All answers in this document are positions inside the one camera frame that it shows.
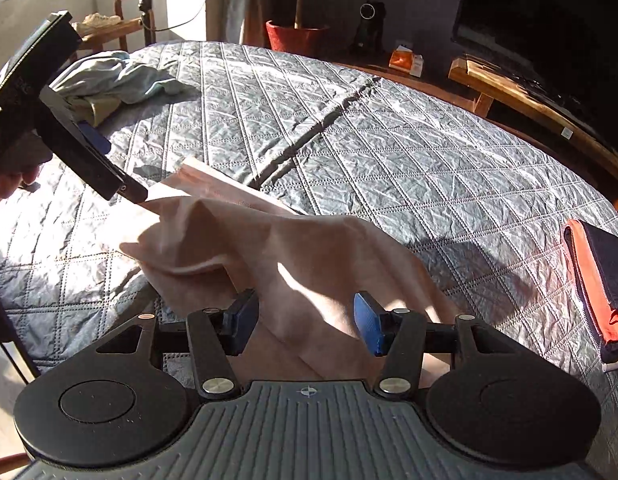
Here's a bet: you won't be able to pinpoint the white shoes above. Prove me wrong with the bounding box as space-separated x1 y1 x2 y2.
81 12 123 29

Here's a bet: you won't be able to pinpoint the person's left hand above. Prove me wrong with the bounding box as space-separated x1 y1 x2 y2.
0 162 42 209

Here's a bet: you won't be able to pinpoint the red plant pot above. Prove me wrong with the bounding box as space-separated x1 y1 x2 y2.
265 19 333 57

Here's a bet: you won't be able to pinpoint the orange and navy folded jacket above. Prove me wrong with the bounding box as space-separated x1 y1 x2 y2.
561 218 618 374

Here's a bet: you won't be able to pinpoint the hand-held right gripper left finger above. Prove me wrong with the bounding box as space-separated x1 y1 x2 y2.
96 288 262 401

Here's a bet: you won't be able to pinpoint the wooden chair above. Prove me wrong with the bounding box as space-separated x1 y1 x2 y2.
71 0 158 54

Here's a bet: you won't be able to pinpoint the beige garment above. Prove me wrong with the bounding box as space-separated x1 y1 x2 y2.
66 94 123 129

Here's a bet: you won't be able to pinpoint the orange tissue box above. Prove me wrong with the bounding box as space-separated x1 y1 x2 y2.
388 44 425 77

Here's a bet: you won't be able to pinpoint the black television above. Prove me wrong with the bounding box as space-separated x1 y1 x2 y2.
451 0 618 157

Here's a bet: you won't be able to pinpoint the black tower device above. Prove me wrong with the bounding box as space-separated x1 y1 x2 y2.
348 0 388 54

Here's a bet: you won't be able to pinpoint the black standing fan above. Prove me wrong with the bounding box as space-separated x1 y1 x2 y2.
136 0 211 47

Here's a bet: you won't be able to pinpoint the grey curtain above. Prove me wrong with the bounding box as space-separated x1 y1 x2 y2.
206 0 301 52

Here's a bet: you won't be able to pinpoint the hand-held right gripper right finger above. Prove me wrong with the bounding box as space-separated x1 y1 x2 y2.
353 291 518 401

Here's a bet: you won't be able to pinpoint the wooden tv bench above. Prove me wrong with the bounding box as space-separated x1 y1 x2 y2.
447 54 618 187

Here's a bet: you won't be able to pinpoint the silver quilted blanket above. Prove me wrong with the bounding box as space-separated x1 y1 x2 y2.
0 41 618 480

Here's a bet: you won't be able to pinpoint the pink garment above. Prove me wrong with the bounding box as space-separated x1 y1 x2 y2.
119 156 466 387

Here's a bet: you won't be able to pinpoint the light blue garment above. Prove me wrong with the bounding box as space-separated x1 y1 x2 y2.
51 50 186 107

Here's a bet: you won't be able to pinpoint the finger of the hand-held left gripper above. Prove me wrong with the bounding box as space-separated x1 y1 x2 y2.
39 85 150 206
79 120 112 157

